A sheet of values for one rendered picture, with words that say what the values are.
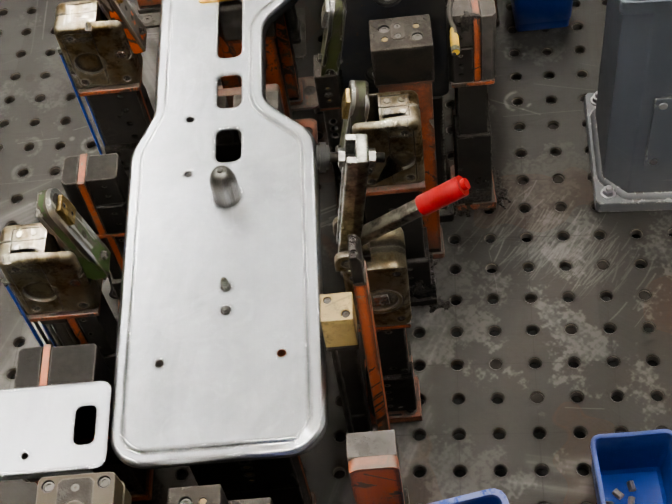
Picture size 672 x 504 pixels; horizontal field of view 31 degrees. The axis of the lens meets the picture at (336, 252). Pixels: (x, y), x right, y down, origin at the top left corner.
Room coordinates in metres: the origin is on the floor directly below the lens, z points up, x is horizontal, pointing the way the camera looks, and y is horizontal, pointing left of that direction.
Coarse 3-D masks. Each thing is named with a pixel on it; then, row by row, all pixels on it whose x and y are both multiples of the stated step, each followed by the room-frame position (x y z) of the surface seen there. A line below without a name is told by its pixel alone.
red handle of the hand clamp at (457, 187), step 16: (432, 192) 0.73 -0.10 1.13; (448, 192) 0.72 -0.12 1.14; (464, 192) 0.72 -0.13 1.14; (400, 208) 0.74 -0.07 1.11; (416, 208) 0.73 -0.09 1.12; (432, 208) 0.72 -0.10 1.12; (368, 224) 0.74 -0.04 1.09; (384, 224) 0.73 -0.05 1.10; (400, 224) 0.73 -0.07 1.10; (368, 240) 0.73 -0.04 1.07
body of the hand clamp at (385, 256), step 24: (384, 240) 0.75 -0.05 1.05; (384, 264) 0.72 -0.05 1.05; (384, 288) 0.71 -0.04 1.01; (408, 288) 0.71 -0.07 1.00; (384, 312) 0.71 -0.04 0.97; (408, 312) 0.71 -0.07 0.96; (384, 336) 0.72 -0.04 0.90; (384, 360) 0.72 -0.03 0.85; (408, 360) 0.73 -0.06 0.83; (384, 384) 0.71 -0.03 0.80; (408, 384) 0.71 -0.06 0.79; (408, 408) 0.71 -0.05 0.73
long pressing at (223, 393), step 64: (192, 0) 1.22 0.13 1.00; (256, 0) 1.19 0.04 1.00; (192, 64) 1.10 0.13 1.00; (256, 64) 1.08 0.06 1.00; (192, 128) 1.00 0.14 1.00; (256, 128) 0.98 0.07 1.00; (128, 192) 0.92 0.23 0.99; (192, 192) 0.90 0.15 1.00; (256, 192) 0.88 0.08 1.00; (128, 256) 0.83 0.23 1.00; (192, 256) 0.81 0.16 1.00; (256, 256) 0.79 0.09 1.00; (320, 256) 0.78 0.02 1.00; (128, 320) 0.74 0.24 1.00; (192, 320) 0.72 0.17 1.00; (256, 320) 0.71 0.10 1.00; (128, 384) 0.66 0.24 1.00; (192, 384) 0.65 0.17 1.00; (256, 384) 0.63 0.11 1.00; (320, 384) 0.62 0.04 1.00; (128, 448) 0.59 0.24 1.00; (192, 448) 0.57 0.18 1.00; (256, 448) 0.56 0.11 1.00
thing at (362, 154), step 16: (320, 144) 0.75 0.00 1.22; (352, 144) 0.75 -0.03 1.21; (320, 160) 0.73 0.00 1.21; (336, 160) 0.74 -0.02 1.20; (352, 160) 0.73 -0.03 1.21; (368, 160) 0.72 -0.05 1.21; (384, 160) 0.73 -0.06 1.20; (352, 176) 0.72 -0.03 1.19; (352, 192) 0.72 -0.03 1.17; (352, 208) 0.72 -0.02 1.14; (352, 224) 0.72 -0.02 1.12; (336, 240) 0.76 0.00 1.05
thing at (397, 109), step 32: (384, 96) 0.93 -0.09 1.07; (416, 96) 0.92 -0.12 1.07; (352, 128) 0.90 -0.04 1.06; (384, 128) 0.89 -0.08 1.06; (416, 128) 0.88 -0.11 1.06; (416, 160) 0.88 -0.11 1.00; (384, 192) 0.88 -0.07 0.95; (416, 192) 0.89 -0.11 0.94; (416, 224) 0.89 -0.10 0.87; (416, 256) 0.89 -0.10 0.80; (416, 288) 0.88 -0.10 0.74
